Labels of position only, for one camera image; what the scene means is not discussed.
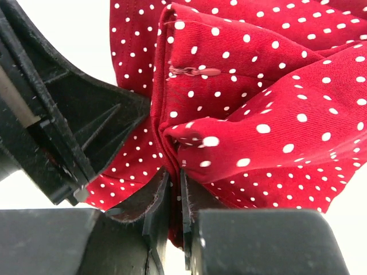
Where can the red white polka-dot skirt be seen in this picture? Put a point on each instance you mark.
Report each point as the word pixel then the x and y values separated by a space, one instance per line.
pixel 261 102

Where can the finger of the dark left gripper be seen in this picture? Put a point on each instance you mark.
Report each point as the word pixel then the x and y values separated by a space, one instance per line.
pixel 59 125

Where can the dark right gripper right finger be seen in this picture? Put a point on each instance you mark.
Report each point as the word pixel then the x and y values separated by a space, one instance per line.
pixel 192 261

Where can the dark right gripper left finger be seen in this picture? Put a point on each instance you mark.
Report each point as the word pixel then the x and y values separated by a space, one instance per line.
pixel 145 220

